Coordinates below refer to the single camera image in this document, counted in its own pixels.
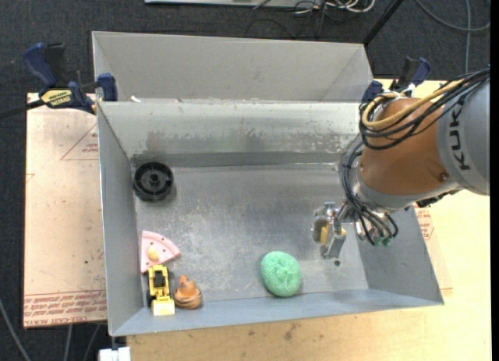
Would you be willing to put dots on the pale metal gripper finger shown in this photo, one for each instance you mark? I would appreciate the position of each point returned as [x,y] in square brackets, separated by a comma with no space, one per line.
[320,217]
[334,245]

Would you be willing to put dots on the small yellow object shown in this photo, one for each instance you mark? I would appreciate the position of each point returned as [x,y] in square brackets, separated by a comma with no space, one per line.
[324,234]

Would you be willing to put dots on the green mesh scrub sponge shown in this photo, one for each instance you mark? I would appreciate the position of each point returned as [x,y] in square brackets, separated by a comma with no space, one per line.
[281,273]

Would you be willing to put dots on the grey metal bin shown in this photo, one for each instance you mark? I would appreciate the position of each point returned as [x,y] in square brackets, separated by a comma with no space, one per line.
[234,211]

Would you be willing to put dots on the brown swirl toy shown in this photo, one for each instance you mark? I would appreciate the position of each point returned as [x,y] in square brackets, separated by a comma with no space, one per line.
[188,295]

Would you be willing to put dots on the black round plastic spool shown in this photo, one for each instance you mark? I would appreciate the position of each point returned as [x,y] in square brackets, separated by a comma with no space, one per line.
[153,182]

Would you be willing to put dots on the pink toy pizza slice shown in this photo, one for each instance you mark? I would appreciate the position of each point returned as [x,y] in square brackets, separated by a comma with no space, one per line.
[150,242]

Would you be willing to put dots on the yellow toy bulldozer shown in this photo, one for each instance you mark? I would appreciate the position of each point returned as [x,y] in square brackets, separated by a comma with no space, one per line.
[159,279]

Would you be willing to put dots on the brown cardboard board red print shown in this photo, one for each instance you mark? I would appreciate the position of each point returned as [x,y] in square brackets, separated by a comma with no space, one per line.
[58,195]

